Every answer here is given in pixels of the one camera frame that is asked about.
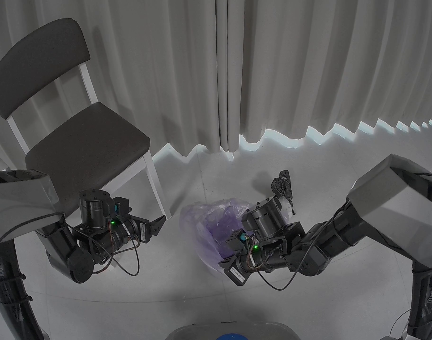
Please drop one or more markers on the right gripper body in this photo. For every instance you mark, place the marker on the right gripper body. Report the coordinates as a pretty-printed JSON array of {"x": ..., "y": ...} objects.
[{"x": 237, "y": 273}]

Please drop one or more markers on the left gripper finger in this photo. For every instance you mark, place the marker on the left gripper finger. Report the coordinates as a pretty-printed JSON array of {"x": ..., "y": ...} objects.
[{"x": 156, "y": 226}]

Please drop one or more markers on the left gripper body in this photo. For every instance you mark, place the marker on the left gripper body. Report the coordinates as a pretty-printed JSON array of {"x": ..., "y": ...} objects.
[{"x": 145, "y": 230}]

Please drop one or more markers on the white printed wrapper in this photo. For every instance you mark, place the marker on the white printed wrapper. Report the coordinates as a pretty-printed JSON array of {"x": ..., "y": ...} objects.
[{"x": 286, "y": 205}]

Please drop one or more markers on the black plastic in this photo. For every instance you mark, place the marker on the black plastic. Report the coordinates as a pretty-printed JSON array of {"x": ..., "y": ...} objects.
[{"x": 282, "y": 186}]

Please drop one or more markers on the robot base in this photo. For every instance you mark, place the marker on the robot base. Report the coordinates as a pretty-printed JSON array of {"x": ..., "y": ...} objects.
[{"x": 233, "y": 329}]

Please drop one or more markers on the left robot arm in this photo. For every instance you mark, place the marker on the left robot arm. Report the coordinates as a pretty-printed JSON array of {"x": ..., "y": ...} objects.
[{"x": 17, "y": 200}]

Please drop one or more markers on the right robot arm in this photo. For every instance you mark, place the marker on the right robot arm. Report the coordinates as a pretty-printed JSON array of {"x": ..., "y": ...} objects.
[{"x": 389, "y": 207}]

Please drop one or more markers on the white trash bin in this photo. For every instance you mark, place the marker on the white trash bin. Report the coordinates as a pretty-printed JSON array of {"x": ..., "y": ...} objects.
[{"x": 208, "y": 260}]

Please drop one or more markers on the white chair dark grey seat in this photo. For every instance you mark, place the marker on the white chair dark grey seat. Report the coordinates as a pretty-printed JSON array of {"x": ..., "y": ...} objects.
[{"x": 88, "y": 143}]

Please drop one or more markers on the white curtain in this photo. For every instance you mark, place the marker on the white curtain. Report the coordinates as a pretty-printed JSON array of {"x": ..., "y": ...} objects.
[
  {"x": 325, "y": 48},
  {"x": 131, "y": 58}
]

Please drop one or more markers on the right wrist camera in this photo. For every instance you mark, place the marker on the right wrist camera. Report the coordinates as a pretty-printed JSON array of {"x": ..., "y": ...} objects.
[{"x": 237, "y": 241}]

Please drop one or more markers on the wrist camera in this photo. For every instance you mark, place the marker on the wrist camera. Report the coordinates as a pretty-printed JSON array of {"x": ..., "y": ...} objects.
[
  {"x": 122, "y": 207},
  {"x": 237, "y": 241}
]

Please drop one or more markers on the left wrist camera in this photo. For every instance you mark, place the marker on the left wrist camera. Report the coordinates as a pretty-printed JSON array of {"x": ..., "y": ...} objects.
[{"x": 122, "y": 207}]

